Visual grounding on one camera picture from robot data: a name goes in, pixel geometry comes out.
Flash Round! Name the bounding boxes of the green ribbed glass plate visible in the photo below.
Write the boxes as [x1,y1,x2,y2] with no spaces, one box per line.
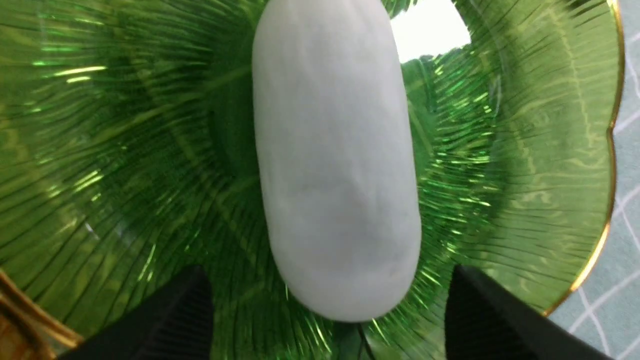
[1,0,625,360]

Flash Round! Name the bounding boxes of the white radish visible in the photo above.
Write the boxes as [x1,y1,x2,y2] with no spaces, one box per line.
[253,0,422,322]

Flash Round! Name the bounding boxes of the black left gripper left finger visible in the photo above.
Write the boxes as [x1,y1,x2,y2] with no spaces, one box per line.
[61,265,215,360]

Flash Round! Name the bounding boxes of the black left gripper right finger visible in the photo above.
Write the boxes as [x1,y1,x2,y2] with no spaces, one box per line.
[445,264,608,360]

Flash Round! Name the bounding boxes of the amber ribbed glass plate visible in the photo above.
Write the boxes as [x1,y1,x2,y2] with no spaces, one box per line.
[0,271,84,360]

